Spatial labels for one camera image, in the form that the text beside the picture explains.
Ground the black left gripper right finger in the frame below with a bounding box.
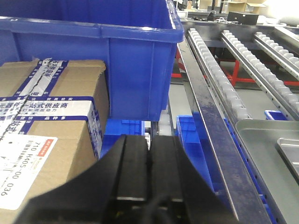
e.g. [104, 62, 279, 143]
[150, 136, 239, 224]

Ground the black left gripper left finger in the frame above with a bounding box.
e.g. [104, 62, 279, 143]
[14, 134, 150, 224]

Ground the small silver metal tray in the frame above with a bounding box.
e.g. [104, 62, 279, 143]
[277, 138, 299, 183]

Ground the large silver metal tray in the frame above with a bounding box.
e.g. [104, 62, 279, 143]
[235, 119, 299, 224]

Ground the taped cardboard box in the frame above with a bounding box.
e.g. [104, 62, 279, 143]
[0, 58, 109, 224]

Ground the black box in background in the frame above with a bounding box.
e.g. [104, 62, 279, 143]
[227, 12, 259, 25]

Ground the cardboard box in background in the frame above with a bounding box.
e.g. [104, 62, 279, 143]
[226, 0, 267, 14]

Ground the blue bin lower shelf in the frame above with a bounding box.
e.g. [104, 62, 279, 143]
[175, 115, 280, 224]

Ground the white roller conveyor track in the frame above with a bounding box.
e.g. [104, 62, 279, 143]
[186, 28, 251, 123]

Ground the large blue plastic crate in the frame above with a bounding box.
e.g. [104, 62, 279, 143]
[0, 0, 184, 121]

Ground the dark blue rack divider rail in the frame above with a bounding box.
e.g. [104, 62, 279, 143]
[177, 41, 271, 224]

